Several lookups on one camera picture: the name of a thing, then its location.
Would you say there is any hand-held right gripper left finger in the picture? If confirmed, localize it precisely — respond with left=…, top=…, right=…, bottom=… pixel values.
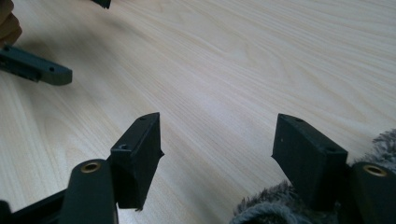
left=110, top=112, right=164, bottom=212

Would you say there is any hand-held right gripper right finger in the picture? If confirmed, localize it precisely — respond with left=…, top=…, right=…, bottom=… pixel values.
left=271, top=113, right=348, bottom=213

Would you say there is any grey fluffy cloth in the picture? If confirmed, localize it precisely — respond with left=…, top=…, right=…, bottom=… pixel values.
left=230, top=129, right=396, bottom=224

